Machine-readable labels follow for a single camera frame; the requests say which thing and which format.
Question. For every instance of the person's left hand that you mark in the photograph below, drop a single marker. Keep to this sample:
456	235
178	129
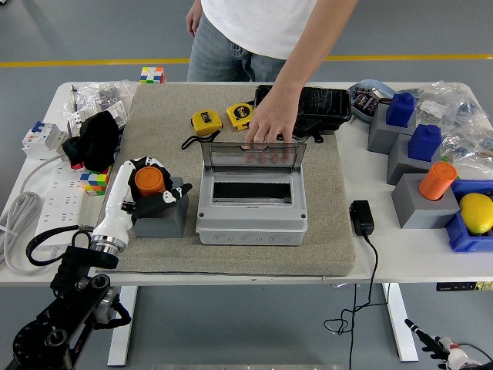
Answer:
275	123

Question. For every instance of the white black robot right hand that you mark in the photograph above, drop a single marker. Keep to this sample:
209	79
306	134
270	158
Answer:
452	352

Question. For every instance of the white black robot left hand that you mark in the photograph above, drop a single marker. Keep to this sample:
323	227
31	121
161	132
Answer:
115	200

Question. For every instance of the person's right hand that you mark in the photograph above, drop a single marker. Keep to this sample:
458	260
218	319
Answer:
194	17

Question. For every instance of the orange cylindrical battery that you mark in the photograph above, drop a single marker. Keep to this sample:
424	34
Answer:
437	183
149	183

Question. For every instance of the grey enclosure cover clear lid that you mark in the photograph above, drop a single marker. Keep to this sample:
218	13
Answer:
250	214

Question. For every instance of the person's left forearm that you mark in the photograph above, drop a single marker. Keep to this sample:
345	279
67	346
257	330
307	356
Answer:
308	58

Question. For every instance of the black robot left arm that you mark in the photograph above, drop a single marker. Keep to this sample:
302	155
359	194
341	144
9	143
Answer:
77	304

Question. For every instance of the colourful puzzle cube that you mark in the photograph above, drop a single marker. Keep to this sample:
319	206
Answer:
96	181
153	75

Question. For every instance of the grey holder block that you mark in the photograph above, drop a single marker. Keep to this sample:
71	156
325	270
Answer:
161	227
381	135
420	214
400	165

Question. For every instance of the black plastic housing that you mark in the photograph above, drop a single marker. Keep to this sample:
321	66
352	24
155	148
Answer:
327	104

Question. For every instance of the white table leg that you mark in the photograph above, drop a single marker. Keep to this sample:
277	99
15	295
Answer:
119	347
400	327

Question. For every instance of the white power strip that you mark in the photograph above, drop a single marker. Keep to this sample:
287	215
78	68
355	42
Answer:
58	208

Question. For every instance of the black cloth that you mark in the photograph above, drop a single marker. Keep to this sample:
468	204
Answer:
96	138

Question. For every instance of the black table control panel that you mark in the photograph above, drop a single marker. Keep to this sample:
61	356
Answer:
458	286

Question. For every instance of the person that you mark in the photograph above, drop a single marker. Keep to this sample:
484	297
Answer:
262	23

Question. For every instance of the light blue bowl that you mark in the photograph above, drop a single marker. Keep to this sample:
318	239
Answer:
360	115

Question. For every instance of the white purple small package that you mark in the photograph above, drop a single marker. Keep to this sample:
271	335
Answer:
115	112

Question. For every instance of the dark snack packets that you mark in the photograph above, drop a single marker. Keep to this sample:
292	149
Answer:
366	101

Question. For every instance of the white blue circuit breaker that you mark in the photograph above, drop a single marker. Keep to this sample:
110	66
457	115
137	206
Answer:
38	138

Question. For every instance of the clear bags of small parts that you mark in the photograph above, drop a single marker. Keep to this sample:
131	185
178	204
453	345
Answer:
111	90

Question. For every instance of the blue storage bin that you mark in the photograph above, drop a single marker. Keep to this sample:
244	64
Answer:
462	241

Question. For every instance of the thin metal tool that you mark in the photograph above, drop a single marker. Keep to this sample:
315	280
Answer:
73	96

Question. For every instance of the blue plastic bottle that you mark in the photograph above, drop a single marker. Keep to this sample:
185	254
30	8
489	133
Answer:
423	144
400	112

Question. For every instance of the black power adapter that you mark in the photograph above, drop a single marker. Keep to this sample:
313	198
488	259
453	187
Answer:
362	217

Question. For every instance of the yellow lemon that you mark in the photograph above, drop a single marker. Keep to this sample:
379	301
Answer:
477	214

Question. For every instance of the grey-brown foam mat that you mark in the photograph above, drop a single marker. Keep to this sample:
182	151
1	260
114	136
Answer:
308	262

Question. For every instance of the clear bags of components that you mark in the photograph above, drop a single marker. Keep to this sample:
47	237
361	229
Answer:
466	115

